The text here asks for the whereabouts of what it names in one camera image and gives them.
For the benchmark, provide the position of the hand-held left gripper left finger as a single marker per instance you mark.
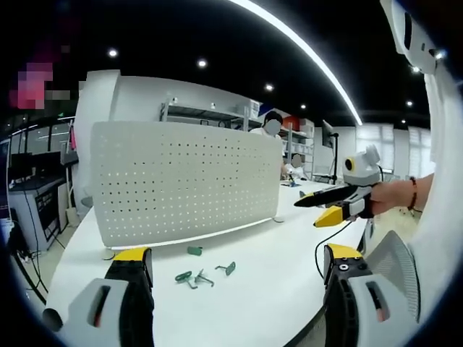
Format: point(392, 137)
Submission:
point(108, 311)

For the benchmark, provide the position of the grey mesh office chair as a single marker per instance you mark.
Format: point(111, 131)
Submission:
point(396, 260)

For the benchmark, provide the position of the white worn chest device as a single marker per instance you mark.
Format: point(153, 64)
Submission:
point(408, 32)

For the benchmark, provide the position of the person's white shirt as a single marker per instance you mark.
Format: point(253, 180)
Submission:
point(445, 180)

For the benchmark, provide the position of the grey metal hook assembly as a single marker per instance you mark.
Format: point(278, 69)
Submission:
point(203, 278)

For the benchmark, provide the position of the green hook assembly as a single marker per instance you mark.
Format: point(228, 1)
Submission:
point(228, 268)
point(194, 250)
point(183, 277)

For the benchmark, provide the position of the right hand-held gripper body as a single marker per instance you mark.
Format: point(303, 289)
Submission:
point(360, 170)

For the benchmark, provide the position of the long ceiling light strip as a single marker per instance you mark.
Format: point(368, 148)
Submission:
point(311, 54)

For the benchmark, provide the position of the white perforated mounting plate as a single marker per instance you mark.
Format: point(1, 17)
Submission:
point(181, 180)

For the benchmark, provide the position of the grey metal storage shelving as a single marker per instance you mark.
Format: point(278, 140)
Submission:
point(231, 115)

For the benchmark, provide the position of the black monitor on stand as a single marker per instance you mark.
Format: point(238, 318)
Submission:
point(330, 135)

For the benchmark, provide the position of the person's right hand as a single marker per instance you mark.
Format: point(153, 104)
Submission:
point(388, 199)

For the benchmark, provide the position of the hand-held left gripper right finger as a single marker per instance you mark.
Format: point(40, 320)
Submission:
point(361, 307)

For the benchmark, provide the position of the grey equipment cabinet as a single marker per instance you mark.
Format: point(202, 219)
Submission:
point(34, 202)

